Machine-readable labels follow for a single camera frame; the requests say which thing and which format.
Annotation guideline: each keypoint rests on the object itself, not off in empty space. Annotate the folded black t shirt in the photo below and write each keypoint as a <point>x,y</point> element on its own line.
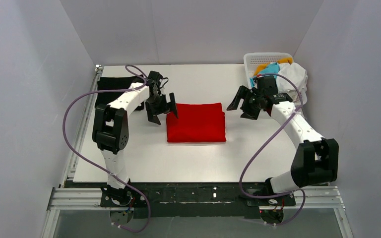
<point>113,83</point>

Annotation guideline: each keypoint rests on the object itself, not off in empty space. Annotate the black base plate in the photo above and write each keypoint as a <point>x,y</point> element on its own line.
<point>206,199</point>

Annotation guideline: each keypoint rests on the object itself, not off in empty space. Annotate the white t shirt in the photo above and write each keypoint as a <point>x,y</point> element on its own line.
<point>297,75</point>

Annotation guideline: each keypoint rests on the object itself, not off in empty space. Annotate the red t shirt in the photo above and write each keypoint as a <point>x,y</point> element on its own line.
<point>197,123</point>

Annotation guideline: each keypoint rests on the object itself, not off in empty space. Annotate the light blue t shirt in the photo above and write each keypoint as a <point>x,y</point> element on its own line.
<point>272,67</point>

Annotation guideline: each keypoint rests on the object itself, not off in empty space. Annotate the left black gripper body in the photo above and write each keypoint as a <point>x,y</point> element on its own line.
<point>159,107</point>

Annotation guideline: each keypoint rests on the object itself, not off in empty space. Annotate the left side aluminium rail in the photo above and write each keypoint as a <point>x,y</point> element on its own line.
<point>72,159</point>

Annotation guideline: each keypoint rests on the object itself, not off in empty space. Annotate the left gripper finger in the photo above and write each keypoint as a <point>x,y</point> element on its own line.
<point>153,118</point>
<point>172,105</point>

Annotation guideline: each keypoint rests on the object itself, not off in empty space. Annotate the aluminium frame rail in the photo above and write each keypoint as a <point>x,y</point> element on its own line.
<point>90,199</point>

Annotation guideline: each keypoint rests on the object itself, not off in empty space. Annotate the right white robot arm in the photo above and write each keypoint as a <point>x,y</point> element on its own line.
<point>316,157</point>

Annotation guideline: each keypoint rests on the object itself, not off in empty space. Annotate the white plastic laundry basket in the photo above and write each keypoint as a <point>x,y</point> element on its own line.
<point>253,60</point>

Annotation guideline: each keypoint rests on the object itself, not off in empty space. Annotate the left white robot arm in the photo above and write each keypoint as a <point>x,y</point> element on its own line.
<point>110,127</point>

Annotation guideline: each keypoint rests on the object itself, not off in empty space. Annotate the yellow t shirt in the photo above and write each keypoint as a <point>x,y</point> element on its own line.
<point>284,60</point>

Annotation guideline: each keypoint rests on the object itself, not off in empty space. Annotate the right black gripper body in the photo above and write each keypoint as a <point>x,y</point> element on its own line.
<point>248,105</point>

